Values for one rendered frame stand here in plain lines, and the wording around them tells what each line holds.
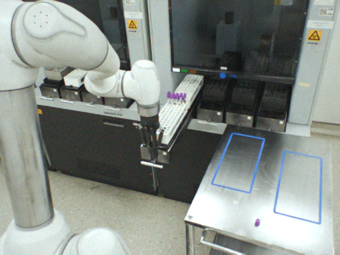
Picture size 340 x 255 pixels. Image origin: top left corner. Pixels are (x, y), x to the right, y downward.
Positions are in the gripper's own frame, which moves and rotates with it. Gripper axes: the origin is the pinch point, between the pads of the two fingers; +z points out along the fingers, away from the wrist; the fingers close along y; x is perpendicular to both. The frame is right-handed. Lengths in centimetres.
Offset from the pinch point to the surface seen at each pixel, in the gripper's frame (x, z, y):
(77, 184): -39, 80, 85
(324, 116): -160, 64, -87
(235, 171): 4.0, -2.0, -36.3
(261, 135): -22.5, -2.1, -42.9
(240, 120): -40, 3, -31
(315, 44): -49, -35, -59
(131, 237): -9, 80, 25
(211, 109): -40.2, -0.9, -16.1
